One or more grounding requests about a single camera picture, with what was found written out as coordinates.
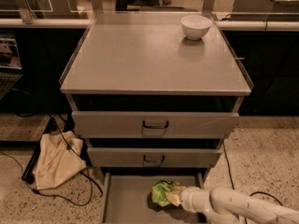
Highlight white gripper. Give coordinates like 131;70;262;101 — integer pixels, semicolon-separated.
165;186;201;213

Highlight green rice chip bag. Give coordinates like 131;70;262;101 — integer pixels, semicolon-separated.
150;180;180;207

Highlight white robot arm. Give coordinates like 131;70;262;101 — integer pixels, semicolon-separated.
165;186;299;224

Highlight bottom grey open drawer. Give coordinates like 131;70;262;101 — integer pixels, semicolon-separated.
99;172;208;224

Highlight middle grey drawer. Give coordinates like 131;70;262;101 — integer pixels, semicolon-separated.
88;147;221;168

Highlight grey metal drawer cabinet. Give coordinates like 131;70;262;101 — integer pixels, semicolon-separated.
58;11;254;224

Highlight top grey drawer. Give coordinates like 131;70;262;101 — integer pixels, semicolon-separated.
72;111;238;139

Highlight cream cloth bag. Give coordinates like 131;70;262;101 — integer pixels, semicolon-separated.
34;131;86;189

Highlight white ceramic bowl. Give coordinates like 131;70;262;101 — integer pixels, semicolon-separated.
181;15;212;40

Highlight laptop computer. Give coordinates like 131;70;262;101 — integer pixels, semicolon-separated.
0;30;23;99

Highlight black cable right floor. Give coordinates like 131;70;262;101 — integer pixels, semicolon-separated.
221;141;285;224

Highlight black cable floor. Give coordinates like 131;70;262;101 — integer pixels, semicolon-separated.
0;110;104;207
221;141;285;224

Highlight black cable left floor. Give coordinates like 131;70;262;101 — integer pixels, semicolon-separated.
0;110;104;207

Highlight white horizontal rail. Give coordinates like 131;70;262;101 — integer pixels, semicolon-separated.
0;19;299;32

